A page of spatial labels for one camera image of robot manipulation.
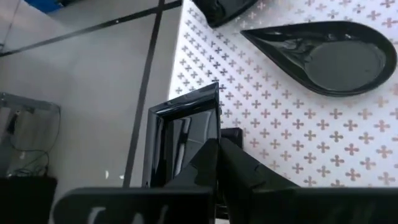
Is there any black square mini plate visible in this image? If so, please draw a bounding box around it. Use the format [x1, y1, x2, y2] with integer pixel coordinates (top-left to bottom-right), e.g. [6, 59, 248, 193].
[220, 126, 244, 149]
[142, 82, 222, 189]

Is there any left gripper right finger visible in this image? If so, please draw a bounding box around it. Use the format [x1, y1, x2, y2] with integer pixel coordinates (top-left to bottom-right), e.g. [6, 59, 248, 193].
[219, 138, 299, 206]

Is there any black leaf mini plate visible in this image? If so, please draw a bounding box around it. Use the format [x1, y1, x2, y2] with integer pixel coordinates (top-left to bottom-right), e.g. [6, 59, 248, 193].
[192, 0, 259, 29]

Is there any white perforated metal riser shelf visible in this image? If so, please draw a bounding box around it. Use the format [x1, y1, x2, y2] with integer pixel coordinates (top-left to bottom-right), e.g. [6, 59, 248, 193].
[167, 0, 398, 189]

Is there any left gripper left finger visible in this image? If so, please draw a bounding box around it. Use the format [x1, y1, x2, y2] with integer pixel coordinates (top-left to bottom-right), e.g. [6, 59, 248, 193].
[164, 138, 219, 188]

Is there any black teardrop mini plate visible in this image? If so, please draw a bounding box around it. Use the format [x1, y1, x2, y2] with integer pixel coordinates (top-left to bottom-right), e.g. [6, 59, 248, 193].
[240, 20, 398, 98]

